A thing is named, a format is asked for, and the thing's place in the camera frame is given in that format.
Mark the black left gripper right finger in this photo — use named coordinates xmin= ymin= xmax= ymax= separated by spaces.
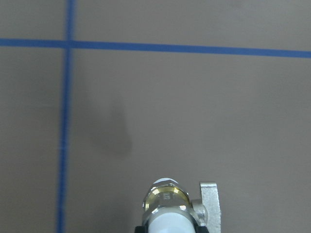
xmin=196 ymin=226 xmax=208 ymax=233

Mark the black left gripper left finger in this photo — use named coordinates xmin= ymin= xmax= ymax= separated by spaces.
xmin=135 ymin=226 xmax=147 ymax=233

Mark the white PPR brass valve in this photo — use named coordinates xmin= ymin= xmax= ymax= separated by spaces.
xmin=140 ymin=178 xmax=222 ymax=233

